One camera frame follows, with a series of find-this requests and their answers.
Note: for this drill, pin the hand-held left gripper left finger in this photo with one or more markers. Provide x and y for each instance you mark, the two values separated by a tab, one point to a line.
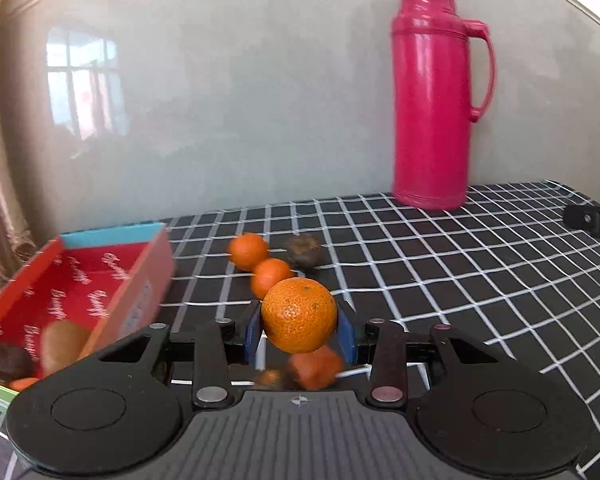
253	335

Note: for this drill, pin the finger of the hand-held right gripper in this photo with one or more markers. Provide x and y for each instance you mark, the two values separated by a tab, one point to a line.
582	217

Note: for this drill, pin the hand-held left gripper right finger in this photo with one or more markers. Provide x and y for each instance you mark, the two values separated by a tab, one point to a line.
346	337

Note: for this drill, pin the brownish vegetable chunk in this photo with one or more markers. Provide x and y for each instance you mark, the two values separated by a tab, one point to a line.
272	379

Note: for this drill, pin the large tangerine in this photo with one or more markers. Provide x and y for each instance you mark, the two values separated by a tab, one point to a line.
299	315

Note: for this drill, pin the small tangerine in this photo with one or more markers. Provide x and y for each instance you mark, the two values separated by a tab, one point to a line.
248	251
270	275

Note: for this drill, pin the dark brown wrinkled fruit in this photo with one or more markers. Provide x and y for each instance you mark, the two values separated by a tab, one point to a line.
303	251
7	360

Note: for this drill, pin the red cardboard box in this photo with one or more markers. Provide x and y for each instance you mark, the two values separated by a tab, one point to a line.
80	280

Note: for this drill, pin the brown kiwi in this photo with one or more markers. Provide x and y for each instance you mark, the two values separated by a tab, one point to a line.
62	345

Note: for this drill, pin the small carrot chunk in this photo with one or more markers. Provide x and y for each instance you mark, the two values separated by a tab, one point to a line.
22	384

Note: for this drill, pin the black checked tablecloth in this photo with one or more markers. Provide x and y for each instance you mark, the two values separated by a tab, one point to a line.
455	285

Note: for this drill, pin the red thermos jug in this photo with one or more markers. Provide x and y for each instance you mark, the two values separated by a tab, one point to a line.
430	110

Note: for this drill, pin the beige curtain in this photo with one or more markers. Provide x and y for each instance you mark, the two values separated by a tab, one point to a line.
0	185

